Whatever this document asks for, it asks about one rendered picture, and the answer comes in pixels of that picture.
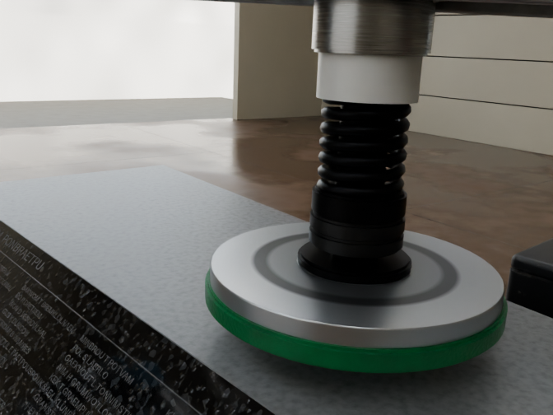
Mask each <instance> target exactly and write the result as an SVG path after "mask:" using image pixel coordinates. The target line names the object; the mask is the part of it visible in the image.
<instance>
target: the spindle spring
mask: <svg viewBox="0 0 553 415"><path fill-rule="evenodd" d="M322 100H323V102H325V103H327V104H330V105H389V104H366V103H353V102H343V101H335V100H324V99H322ZM410 113H411V106H410V105H409V104H400V105H392V108H384V109H341V107H332V106H327V107H324V108H323V109H322V110H321V115H322V116H323V117H324V118H325V119H333V120H345V121H381V120H390V124H340V121H326V122H323V123H322V124H321V126H320V129H321V132H322V133H325V134H327V136H323V137H321V138H320V139H319V145H320V146H321V147H322V148H323V149H326V150H324V151H321V152H320V153H319V155H318V158H319V161H320V162H322V163H324V164H322V165H321V166H320V167H319V168H318V175H319V176H320V177H321V178H322V179H320V180H319V181H318V183H317V187H318V188H319V189H321V190H322V191H324V192H327V193H330V194H336V195H341V196H346V197H353V198H382V197H387V196H390V195H393V194H396V193H398V192H400V191H401V190H402V188H403V186H404V180H403V179H402V176H403V174H404V173H405V171H406V168H405V165H404V164H403V163H402V162H403V161H405V160H406V157H407V152H406V150H405V149H404V147H405V146H406V145H407V143H408V136H407V135H406V134H405V133H404V132H406V131H407V130H408V129H409V127H410V122H409V121H408V119H407V118H406V117H407V116H408V115H409V114H410ZM338 136H339V137H352V138H376V137H387V136H389V138H388V139H385V140H373V141H352V140H340V139H338ZM337 152H388V153H390V154H387V155H380V156H346V155H338V154H337ZM337 167H344V168H358V169H369V168H382V167H388V168H391V169H387V170H377V171H347V170H337ZM328 180H331V181H336V182H342V183H353V184H374V183H383V182H389V183H390V184H384V185H377V186H345V185H339V184H330V183H328Z"/></svg>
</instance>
